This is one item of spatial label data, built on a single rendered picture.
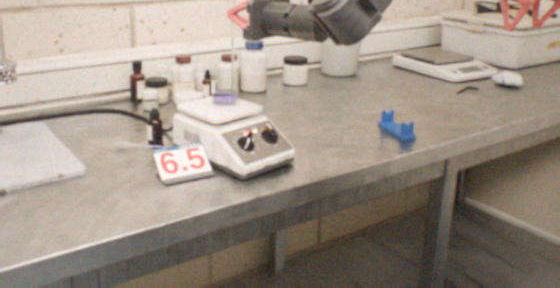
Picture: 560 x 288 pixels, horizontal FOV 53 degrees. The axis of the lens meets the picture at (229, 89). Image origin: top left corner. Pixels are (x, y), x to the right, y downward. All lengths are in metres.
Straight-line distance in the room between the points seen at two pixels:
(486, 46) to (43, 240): 1.52
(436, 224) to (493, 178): 1.18
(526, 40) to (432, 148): 0.84
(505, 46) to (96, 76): 1.23
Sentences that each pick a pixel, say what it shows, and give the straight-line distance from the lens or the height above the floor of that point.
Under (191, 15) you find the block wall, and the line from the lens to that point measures 1.53.
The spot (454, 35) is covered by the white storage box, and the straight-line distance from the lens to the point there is 2.02.
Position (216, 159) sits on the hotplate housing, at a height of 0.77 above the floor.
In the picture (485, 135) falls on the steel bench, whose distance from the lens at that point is 1.30.
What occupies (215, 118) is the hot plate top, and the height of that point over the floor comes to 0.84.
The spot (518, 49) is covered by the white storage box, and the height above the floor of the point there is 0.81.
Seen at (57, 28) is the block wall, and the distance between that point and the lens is 1.39.
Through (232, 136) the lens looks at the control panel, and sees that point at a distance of 0.97.
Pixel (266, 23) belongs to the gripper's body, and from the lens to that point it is 0.93.
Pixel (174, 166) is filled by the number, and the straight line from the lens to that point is 0.96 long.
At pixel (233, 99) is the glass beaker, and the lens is 1.03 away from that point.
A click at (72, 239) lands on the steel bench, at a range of 0.80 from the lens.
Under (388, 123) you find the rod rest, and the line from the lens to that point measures 1.24.
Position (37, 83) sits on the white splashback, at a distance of 1.36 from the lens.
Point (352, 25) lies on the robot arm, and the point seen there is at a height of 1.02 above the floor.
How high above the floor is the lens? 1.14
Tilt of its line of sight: 15 degrees down
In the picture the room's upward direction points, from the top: straight up
